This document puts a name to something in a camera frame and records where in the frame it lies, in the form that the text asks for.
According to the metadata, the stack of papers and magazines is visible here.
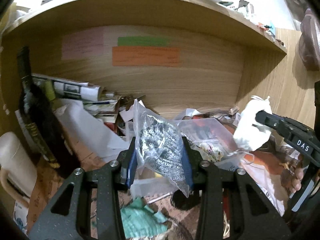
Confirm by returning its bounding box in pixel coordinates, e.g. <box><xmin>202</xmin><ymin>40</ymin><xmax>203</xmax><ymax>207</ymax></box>
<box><xmin>32</xmin><ymin>73</ymin><xmax>136</xmax><ymax>131</ymax></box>

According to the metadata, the white patterned fabric bundle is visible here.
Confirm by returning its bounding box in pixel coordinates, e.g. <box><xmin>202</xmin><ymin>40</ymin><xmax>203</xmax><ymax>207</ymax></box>
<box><xmin>233</xmin><ymin>95</ymin><xmax>272</xmax><ymax>151</ymax></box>

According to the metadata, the wooden shelf board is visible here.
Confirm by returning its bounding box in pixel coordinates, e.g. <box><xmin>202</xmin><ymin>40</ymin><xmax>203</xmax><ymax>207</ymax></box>
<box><xmin>5</xmin><ymin>0</ymin><xmax>287</xmax><ymax>53</ymax></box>

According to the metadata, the clear plastic storage box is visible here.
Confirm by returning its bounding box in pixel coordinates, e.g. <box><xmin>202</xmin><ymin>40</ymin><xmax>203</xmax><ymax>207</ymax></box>
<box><xmin>130</xmin><ymin>118</ymin><xmax>247</xmax><ymax>199</ymax></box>

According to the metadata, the vintage newspaper print mat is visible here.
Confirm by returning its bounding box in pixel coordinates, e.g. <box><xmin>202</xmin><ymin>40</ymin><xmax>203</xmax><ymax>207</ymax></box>
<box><xmin>29</xmin><ymin>140</ymin><xmax>290</xmax><ymax>239</ymax></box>

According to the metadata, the green sticky note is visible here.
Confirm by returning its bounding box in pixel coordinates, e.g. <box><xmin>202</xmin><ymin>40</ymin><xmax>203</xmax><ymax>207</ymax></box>
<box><xmin>117</xmin><ymin>36</ymin><xmax>168</xmax><ymax>47</ymax></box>

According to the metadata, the right hand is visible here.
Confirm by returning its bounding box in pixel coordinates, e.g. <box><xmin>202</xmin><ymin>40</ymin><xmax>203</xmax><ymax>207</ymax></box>
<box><xmin>280</xmin><ymin>155</ymin><xmax>304</xmax><ymax>194</ymax></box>

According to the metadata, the cream ceramic mug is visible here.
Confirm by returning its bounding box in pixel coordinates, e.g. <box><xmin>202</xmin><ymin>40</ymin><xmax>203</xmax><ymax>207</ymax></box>
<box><xmin>1</xmin><ymin>132</ymin><xmax>37</xmax><ymax>208</ymax></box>

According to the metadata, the pink sticky note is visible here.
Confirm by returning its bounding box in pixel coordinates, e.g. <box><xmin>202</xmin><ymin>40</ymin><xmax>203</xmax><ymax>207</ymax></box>
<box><xmin>61</xmin><ymin>27</ymin><xmax>104</xmax><ymax>60</ymax></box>

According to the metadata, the orange sticky note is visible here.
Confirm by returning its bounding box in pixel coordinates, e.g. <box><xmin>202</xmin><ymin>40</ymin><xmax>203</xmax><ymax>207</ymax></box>
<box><xmin>112</xmin><ymin>46</ymin><xmax>181</xmax><ymax>67</ymax></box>

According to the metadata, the green knitted cloth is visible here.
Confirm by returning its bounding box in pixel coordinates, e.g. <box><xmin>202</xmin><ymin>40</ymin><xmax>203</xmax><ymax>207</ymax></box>
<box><xmin>120</xmin><ymin>198</ymin><xmax>168</xmax><ymax>238</ymax></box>

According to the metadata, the pink striped curtain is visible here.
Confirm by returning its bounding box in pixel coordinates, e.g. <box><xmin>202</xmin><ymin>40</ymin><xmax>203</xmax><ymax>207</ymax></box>
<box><xmin>284</xmin><ymin>0</ymin><xmax>319</xmax><ymax>72</ymax></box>

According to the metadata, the dark wine bottle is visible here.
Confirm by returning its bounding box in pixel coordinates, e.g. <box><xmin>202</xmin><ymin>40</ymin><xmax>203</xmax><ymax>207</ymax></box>
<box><xmin>17</xmin><ymin>46</ymin><xmax>80</xmax><ymax>179</ymax></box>

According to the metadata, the grey knit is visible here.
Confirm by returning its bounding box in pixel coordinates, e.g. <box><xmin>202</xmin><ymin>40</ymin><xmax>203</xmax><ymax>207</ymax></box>
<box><xmin>133</xmin><ymin>100</ymin><xmax>190</xmax><ymax>197</ymax></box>

